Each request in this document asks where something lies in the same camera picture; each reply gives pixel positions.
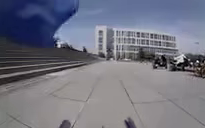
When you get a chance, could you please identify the grey paved plaza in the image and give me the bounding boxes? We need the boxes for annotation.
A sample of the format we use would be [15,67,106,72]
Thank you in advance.
[0,59,205,128]

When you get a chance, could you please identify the white multi-storey building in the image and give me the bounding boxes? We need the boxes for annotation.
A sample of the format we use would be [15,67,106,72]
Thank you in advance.
[94,25,180,62]

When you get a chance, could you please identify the dark scooter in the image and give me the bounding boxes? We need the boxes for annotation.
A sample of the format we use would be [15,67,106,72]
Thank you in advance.
[152,54,169,70]

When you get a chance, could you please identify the robot's own part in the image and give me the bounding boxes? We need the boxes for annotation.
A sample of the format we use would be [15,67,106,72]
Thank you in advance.
[123,117,138,128]
[58,119,72,128]

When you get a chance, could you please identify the white scooter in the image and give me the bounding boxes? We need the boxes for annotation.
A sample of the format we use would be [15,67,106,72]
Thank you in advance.
[169,53,191,72]

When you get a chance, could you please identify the wide stone steps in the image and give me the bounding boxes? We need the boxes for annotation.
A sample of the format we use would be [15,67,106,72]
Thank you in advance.
[0,34,101,90]

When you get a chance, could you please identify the blue building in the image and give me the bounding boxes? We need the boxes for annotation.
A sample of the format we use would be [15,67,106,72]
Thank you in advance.
[0,0,80,50]

